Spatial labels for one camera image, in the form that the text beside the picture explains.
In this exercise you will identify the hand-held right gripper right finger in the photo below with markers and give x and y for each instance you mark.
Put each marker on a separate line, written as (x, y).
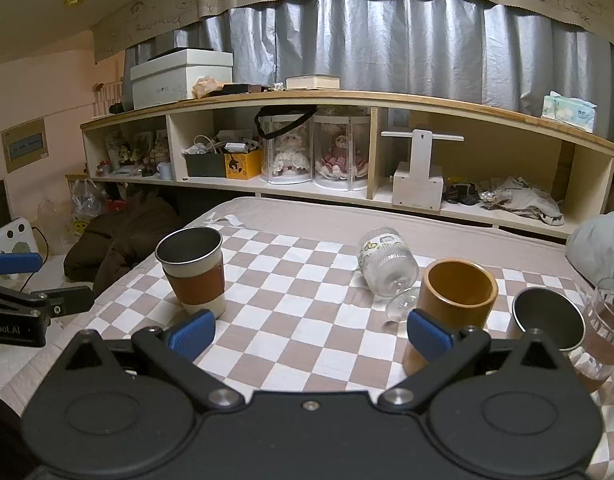
(429, 334)

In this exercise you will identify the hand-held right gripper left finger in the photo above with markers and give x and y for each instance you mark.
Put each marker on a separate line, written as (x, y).
(191, 336)

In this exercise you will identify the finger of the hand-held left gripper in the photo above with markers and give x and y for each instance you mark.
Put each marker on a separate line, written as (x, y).
(69, 300)
(18, 262)

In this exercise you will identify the clear ribbed glass cup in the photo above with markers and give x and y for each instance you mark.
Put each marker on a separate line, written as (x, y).
(387, 262)

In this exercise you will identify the brown wooden cup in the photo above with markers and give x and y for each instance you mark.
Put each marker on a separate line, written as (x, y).
(467, 310)

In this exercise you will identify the steel cup with brown sleeve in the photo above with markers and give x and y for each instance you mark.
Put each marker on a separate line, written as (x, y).
(194, 280)

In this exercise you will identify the plain steel cup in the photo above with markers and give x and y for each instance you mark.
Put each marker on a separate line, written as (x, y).
(552, 322)

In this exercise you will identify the glass cup with brown sleeve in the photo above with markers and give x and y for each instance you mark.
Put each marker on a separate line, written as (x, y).
(607, 332)

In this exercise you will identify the white appliance with face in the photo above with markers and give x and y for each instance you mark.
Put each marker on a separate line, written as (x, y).
(12, 237)

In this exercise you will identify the clear plastic bag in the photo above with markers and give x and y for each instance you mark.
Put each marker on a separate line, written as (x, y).
(87, 200)

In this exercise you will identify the dark brown coat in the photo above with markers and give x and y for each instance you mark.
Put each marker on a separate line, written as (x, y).
(132, 230)

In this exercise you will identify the brown white checkered cloth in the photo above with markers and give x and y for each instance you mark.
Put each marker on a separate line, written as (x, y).
(297, 300)

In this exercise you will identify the small black items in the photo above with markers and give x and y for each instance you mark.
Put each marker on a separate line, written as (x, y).
(462, 194)

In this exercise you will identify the white wooden stand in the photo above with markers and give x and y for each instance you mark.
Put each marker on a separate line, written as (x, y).
(417, 185)

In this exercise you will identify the pale blue mug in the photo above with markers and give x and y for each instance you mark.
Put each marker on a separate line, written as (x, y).
(165, 171)

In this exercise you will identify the grey crumpled cloth heap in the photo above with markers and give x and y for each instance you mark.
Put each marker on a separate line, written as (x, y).
(524, 200)

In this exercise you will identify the small figurines group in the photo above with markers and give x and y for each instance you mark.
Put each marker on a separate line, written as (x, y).
(137, 147)

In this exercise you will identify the checkered tablecloth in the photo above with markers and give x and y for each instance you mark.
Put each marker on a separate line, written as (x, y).
(312, 214)

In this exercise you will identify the dark green box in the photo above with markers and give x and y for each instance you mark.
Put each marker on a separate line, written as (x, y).
(204, 166)

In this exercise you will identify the yellow cardboard box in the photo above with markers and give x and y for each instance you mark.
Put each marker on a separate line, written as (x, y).
(243, 165)

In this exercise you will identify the white slatted rack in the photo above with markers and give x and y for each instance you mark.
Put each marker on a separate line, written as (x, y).
(109, 97)

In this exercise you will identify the grey pillow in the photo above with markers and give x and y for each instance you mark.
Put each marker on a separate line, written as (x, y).
(599, 247)

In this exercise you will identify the long wooden shelf unit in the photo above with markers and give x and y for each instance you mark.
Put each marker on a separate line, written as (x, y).
(512, 157)

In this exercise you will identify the clear case with pink doll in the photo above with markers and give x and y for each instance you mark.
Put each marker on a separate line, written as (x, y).
(339, 157)

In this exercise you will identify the clear case with white doll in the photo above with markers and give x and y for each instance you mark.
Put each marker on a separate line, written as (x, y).
(289, 152)

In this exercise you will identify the large white storage box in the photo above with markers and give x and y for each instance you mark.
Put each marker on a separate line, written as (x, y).
(172, 82)

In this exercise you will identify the crumpled peach paper bag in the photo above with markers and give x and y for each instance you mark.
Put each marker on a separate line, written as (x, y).
(208, 86)

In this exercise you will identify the dark flat box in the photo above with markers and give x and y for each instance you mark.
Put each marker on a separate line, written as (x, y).
(239, 88)

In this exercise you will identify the green white tissue pack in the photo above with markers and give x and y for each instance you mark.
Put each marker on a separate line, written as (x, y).
(569, 112)

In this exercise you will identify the thick white book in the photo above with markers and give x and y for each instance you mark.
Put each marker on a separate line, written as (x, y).
(312, 81)

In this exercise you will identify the grey window curtain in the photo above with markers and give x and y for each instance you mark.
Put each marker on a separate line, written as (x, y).
(387, 45)

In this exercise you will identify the framed wall sign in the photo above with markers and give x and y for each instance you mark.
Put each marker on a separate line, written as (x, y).
(26, 145)

